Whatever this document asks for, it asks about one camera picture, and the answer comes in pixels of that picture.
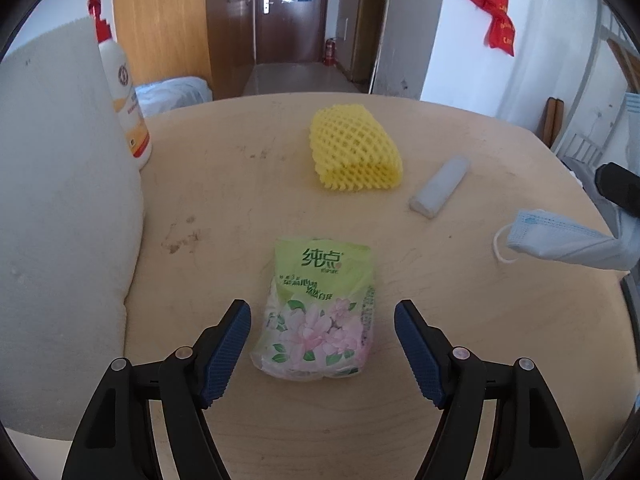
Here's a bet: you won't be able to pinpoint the dark brown entrance door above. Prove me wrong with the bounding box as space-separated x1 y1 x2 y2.
255 0 328 64

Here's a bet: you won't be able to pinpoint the light blue fabric bundle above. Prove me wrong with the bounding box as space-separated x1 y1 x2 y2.
134 76 214 118

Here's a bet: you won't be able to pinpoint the white foam tube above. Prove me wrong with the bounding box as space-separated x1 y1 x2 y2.
409 156 470 219

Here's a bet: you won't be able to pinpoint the brown wooden folding chair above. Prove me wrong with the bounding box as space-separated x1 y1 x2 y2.
540 98 564 148

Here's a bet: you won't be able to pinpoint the green floral tissue pack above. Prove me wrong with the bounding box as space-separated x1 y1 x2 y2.
250 238 375 382

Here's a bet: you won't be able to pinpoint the blue surgical face masks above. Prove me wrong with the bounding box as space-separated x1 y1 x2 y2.
492 206 640 271

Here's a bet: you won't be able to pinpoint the white lotion pump bottle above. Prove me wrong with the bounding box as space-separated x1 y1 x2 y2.
87 0 152 169

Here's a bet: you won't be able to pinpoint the red fire extinguisher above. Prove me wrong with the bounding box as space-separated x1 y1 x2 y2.
322 38 336 66

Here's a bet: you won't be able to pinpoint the red hanging cloth bags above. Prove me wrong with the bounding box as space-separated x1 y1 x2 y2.
470 0 515 56

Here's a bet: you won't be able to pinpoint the yellow foam fruit net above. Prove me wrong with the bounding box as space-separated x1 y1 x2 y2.
309 104 404 191

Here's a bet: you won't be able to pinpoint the light wood wardrobe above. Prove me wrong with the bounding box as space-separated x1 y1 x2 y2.
112 0 257 101

